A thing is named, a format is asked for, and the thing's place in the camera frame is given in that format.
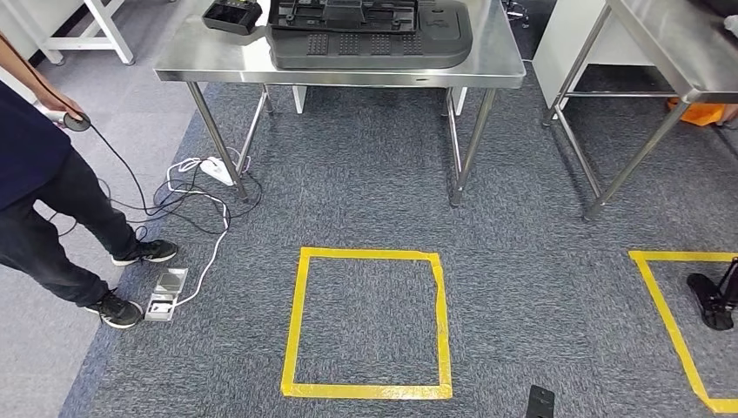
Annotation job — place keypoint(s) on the person's hand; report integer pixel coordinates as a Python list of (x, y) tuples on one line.
[(60, 105)]

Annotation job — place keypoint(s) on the black round handheld controller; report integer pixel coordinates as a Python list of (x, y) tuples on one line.
[(78, 122)]

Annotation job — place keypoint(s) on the long black plastic part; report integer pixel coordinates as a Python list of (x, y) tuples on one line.
[(346, 14)]

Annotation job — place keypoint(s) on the steel workbench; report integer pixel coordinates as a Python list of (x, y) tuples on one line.
[(202, 57), (680, 52)]

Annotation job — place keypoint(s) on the person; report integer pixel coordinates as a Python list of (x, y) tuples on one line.
[(729, 113), (29, 150)]

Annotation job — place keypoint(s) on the white power strip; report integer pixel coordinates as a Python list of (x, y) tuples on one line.
[(218, 171)]

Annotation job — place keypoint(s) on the black remote controller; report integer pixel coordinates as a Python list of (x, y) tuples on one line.
[(230, 17)]

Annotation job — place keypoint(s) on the metal floor outlet box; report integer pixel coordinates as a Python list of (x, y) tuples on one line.
[(170, 283)]

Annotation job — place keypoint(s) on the large black moulded panel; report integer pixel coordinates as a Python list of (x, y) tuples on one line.
[(369, 55)]

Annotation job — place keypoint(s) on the yellow floor tape square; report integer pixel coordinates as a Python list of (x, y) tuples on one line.
[(369, 392), (663, 311)]

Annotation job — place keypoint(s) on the black swivel chair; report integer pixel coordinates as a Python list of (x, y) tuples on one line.
[(516, 11)]

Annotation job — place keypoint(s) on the white board panel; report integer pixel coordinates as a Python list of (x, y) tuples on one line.
[(565, 46)]

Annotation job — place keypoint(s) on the orange bag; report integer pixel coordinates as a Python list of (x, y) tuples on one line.
[(697, 112)]

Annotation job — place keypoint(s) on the black and grey humanoid robot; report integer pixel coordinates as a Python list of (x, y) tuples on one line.
[(709, 300)]

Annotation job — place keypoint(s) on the white frame table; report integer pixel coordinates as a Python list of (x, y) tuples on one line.
[(112, 34)]

